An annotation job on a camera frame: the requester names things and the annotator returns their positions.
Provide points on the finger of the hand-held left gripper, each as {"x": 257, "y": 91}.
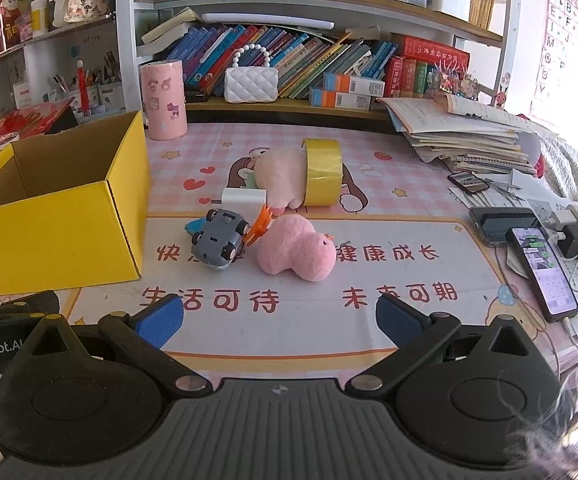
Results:
{"x": 39, "y": 302}

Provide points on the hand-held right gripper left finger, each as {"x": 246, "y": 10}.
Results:
{"x": 161, "y": 321}

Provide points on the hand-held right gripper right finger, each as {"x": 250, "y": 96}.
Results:
{"x": 398, "y": 321}

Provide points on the yellow cardboard box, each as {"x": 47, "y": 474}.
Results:
{"x": 69, "y": 240}

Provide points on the grey toy car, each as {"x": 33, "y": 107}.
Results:
{"x": 216, "y": 245}

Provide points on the deep pink plush toy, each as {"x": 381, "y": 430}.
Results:
{"x": 289, "y": 250}

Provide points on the orange hair clip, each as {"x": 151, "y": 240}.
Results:
{"x": 259, "y": 225}

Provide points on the white charger block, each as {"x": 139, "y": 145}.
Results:
{"x": 241, "y": 197}

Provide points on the gold tape roll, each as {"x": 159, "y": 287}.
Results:
{"x": 324, "y": 170}

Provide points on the pale pink plush toy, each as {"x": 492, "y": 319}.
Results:
{"x": 281, "y": 175}

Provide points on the small blue object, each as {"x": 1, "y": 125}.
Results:
{"x": 193, "y": 227}

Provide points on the phone in clear case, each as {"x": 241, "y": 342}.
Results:
{"x": 504, "y": 222}

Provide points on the smartphone with lit screen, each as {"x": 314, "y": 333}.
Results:
{"x": 544, "y": 275}

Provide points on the small black phone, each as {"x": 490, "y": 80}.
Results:
{"x": 468, "y": 182}

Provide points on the red paper decorations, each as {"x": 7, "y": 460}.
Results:
{"x": 14, "y": 127}

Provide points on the grey fluffy charm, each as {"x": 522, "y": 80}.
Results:
{"x": 559, "y": 420}

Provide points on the black charger plug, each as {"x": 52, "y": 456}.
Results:
{"x": 574, "y": 242}

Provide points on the white charger plug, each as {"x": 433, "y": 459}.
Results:
{"x": 563, "y": 220}

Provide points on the stack of papers and workbooks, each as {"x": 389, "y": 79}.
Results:
{"x": 469, "y": 130}

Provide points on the pink cartoon cylinder container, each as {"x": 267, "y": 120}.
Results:
{"x": 164, "y": 110}

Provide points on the red tassel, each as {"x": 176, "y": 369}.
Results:
{"x": 84, "y": 90}

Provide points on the white pen boxes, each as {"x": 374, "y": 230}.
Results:
{"x": 104, "y": 92}

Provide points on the black flat case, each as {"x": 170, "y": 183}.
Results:
{"x": 195, "y": 98}

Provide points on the orange and blue carton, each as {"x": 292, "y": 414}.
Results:
{"x": 354, "y": 83}
{"x": 339, "y": 99}

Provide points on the thick green book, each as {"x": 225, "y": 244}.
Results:
{"x": 421, "y": 79}

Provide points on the thick blue book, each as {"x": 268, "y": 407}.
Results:
{"x": 432, "y": 80}

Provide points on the thick red book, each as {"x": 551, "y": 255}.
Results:
{"x": 409, "y": 77}
{"x": 393, "y": 77}

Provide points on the colourful paper ornament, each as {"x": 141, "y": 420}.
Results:
{"x": 456, "y": 82}

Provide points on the white side shelf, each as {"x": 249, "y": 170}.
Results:
{"x": 34, "y": 55}

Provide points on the large red dictionary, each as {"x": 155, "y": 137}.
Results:
{"x": 434, "y": 52}

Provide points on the white jar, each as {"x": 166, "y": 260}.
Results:
{"x": 39, "y": 17}

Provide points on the row of colourful books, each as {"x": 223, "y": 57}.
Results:
{"x": 294, "y": 55}

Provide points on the cream book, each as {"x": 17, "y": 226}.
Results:
{"x": 169, "y": 27}

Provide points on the white lamp bar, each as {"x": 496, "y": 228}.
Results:
{"x": 269, "y": 25}

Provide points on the white and wood bookshelf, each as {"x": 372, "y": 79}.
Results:
{"x": 289, "y": 4}

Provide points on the alphabet wall poster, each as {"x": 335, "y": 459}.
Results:
{"x": 566, "y": 45}

